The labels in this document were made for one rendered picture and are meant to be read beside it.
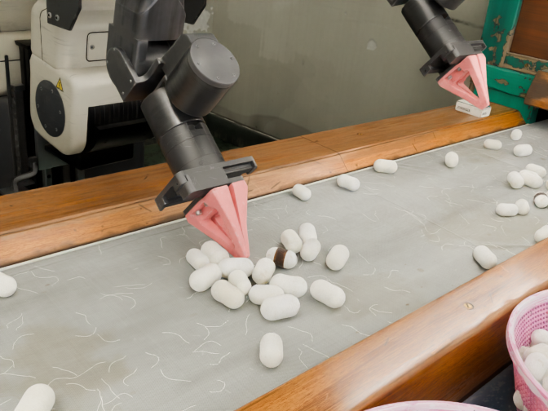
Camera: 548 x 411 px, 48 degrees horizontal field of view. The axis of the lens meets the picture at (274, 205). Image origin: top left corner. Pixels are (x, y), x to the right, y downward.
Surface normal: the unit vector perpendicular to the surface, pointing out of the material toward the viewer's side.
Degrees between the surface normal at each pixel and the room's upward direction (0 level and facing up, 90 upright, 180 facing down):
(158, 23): 99
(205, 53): 40
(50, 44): 90
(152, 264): 0
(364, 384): 0
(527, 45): 90
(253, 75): 90
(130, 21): 89
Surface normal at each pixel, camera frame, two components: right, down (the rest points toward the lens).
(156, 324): 0.11, -0.90
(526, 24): -0.73, 0.22
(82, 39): 0.71, 0.48
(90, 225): 0.55, -0.37
